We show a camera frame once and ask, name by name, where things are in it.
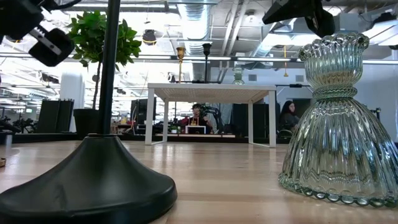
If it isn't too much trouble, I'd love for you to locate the yellow hanging pendant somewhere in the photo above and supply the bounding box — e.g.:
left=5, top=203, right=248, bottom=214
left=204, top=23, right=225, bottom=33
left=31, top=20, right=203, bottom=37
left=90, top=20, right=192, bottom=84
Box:
left=282, top=45, right=289, bottom=78

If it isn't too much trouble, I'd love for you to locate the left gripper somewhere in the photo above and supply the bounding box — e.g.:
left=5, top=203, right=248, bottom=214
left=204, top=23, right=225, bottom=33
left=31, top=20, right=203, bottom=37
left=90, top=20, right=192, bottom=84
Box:
left=0, top=0, right=76, bottom=68

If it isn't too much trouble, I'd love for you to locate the white metal shelf riser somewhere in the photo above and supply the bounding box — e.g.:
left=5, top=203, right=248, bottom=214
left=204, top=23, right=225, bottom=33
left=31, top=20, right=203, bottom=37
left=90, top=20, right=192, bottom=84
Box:
left=144, top=82, right=277, bottom=149

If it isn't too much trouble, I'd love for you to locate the black plant pot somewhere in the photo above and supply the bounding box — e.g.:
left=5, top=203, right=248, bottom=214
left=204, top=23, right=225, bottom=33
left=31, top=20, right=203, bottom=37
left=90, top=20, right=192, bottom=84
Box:
left=73, top=108, right=101, bottom=141

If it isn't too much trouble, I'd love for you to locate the short black candlestick holder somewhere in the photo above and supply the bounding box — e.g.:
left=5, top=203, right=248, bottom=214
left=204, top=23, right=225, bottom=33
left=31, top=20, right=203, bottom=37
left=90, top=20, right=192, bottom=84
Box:
left=192, top=42, right=222, bottom=85

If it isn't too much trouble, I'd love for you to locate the short brass candlestick holder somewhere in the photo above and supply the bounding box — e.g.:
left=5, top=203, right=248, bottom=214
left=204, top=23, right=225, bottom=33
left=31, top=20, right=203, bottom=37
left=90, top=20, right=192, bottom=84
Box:
left=175, top=46, right=187, bottom=84

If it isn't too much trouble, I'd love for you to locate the black bracket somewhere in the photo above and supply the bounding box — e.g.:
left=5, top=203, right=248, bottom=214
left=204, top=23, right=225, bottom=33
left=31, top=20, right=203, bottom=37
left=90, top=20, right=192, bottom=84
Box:
left=370, top=107, right=382, bottom=122

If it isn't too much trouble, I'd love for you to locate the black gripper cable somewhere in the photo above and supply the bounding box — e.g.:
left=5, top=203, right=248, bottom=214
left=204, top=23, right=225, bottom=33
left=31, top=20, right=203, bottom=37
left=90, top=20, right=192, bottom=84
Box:
left=42, top=0, right=82, bottom=11

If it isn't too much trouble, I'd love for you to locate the small ribbed glass candle holder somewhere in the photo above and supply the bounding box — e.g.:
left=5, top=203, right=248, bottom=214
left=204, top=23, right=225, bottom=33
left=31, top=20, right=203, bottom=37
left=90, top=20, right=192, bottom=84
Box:
left=231, top=67, right=246, bottom=85

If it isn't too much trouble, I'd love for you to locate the white framed screen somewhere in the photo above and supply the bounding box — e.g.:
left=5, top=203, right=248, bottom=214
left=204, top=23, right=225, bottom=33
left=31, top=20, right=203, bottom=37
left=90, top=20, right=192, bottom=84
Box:
left=185, top=125, right=207, bottom=135

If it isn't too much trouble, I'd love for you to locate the person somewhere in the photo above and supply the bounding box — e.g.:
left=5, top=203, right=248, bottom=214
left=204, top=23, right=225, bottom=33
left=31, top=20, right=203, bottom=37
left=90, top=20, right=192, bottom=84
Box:
left=180, top=103, right=218, bottom=135
left=278, top=100, right=301, bottom=133

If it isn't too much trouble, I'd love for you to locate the large ribbed glass candle holder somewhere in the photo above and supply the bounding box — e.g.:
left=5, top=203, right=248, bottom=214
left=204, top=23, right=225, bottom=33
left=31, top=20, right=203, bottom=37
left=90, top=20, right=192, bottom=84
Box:
left=278, top=32, right=398, bottom=208

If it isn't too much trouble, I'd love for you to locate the black ceiling fixture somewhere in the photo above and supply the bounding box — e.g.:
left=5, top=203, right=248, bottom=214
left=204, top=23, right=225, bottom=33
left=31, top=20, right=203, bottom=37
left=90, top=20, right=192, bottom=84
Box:
left=142, top=29, right=157, bottom=47

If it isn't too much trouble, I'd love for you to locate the black computer monitor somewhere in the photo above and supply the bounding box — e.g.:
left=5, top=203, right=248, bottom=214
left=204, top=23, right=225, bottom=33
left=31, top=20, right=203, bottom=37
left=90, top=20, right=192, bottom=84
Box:
left=130, top=98, right=157, bottom=126

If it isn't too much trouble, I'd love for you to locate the tall black candlestick holder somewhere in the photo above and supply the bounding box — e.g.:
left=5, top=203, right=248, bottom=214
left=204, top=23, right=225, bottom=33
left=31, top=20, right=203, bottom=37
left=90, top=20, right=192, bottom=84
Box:
left=0, top=0, right=178, bottom=224

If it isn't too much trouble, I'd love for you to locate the green leafy indoor tree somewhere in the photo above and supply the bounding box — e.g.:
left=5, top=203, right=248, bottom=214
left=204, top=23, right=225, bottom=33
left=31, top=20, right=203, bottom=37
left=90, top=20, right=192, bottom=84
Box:
left=64, top=10, right=142, bottom=110

